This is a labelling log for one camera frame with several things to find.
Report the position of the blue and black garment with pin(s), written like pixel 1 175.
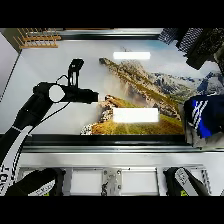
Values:
pixel 203 115

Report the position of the silver frame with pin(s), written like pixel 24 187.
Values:
pixel 111 181

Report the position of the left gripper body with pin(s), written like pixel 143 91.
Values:
pixel 86 96

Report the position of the heap of clothes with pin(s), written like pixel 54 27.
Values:
pixel 196 41

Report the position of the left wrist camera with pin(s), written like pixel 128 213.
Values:
pixel 75 68

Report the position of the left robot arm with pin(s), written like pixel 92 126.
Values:
pixel 30 113

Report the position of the wooden rack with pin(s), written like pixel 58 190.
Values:
pixel 35 37

